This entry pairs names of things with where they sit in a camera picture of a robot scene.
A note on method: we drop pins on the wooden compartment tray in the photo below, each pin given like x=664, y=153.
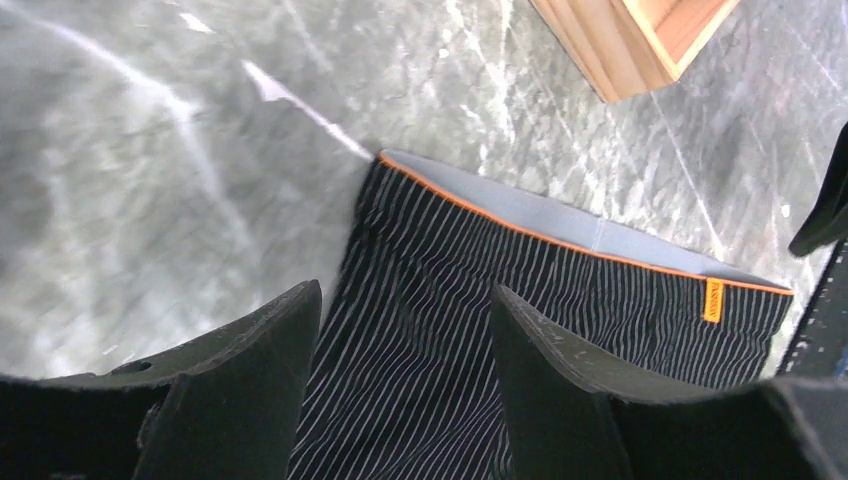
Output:
x=630, y=47

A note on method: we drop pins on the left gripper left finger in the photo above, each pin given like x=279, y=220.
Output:
x=224, y=405

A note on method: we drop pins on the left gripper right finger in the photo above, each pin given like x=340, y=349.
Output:
x=629, y=411

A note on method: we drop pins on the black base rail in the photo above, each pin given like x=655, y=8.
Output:
x=819, y=346

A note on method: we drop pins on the black striped underwear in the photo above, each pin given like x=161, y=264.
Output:
x=461, y=344

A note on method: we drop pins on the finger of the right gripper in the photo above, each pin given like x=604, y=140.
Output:
x=827, y=221

